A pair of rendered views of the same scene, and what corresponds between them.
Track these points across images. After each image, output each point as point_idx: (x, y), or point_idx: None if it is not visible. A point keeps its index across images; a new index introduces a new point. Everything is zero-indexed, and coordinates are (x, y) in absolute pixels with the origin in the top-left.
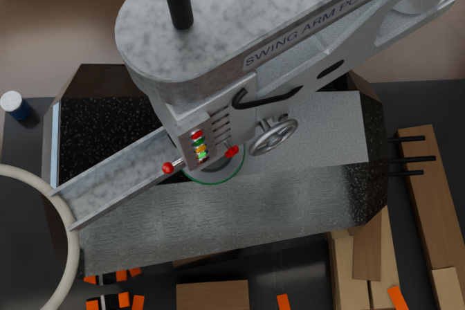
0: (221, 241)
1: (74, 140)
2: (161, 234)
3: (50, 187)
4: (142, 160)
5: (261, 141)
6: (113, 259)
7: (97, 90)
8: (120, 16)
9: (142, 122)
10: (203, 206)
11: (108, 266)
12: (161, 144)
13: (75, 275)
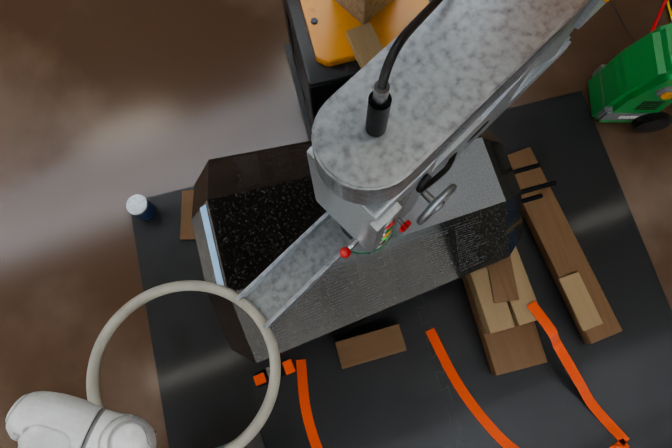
0: (383, 300)
1: (230, 238)
2: (328, 306)
3: (234, 292)
4: (312, 248)
5: (431, 211)
6: (287, 338)
7: (238, 185)
8: (315, 135)
9: (290, 207)
10: (363, 273)
11: (284, 345)
12: (326, 229)
13: (280, 370)
